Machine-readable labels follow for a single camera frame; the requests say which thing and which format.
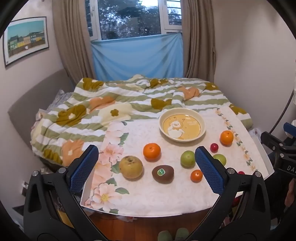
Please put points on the yellow-brown pear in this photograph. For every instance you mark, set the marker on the yellow-brown pear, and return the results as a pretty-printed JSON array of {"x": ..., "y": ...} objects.
[{"x": 130, "y": 166}]

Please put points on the cream bowl with duck print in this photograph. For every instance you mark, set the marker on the cream bowl with duck print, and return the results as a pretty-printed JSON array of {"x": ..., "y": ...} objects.
[{"x": 182, "y": 126}]

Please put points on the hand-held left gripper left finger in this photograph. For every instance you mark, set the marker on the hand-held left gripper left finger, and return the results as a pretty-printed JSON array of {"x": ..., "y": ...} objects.
[{"x": 84, "y": 166}]

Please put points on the grey upholstered headboard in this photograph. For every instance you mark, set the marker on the grey upholstered headboard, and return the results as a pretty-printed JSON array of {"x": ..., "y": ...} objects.
[{"x": 27, "y": 99}]

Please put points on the medium orange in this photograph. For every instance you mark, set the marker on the medium orange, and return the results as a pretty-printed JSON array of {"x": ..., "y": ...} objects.
[{"x": 226, "y": 138}]

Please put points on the brown kiwi with green sticker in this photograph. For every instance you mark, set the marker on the brown kiwi with green sticker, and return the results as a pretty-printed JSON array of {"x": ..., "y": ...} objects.
[{"x": 163, "y": 174}]

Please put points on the grey patterned bedsheet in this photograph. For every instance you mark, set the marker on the grey patterned bedsheet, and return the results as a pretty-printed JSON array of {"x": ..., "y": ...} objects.
[{"x": 60, "y": 99}]

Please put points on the floral white tablecloth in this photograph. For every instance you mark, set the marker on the floral white tablecloth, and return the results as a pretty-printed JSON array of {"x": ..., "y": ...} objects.
[{"x": 143, "y": 192}]

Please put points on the green striped floral quilt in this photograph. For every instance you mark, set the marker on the green striped floral quilt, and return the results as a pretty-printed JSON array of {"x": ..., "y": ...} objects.
[{"x": 81, "y": 125}]

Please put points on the person's right hand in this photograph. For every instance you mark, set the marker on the person's right hand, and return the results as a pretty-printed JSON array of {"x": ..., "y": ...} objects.
[{"x": 291, "y": 192}]

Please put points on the green apple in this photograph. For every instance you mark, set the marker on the green apple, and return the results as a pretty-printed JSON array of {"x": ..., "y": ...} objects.
[
  {"x": 187, "y": 159},
  {"x": 220, "y": 158}
]

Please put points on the green slipper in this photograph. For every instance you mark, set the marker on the green slipper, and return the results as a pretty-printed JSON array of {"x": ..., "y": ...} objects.
[
  {"x": 182, "y": 233},
  {"x": 165, "y": 236}
]

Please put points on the framed picture of houses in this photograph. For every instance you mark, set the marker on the framed picture of houses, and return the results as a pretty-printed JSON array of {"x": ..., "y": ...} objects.
[{"x": 25, "y": 37}]

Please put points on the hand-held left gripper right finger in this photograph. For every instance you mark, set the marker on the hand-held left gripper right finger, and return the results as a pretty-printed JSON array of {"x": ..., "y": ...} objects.
[{"x": 209, "y": 170}]

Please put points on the window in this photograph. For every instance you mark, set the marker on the window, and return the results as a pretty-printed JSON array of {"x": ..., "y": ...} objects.
[{"x": 129, "y": 18}]

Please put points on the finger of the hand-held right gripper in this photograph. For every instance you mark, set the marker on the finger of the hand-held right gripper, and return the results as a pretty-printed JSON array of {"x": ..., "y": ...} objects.
[
  {"x": 290, "y": 131},
  {"x": 272, "y": 141}
]

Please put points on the large orange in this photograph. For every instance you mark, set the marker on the large orange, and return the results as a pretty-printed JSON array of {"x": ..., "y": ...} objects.
[{"x": 151, "y": 151}]

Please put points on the light blue cloth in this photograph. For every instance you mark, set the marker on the light blue cloth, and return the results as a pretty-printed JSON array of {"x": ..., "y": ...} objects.
[{"x": 138, "y": 58}]

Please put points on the small tangerine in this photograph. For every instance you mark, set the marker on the small tangerine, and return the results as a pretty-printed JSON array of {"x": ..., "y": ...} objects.
[{"x": 196, "y": 175}]

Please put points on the beige curtain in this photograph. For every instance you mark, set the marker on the beige curtain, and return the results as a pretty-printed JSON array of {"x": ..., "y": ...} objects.
[
  {"x": 69, "y": 41},
  {"x": 198, "y": 46}
]

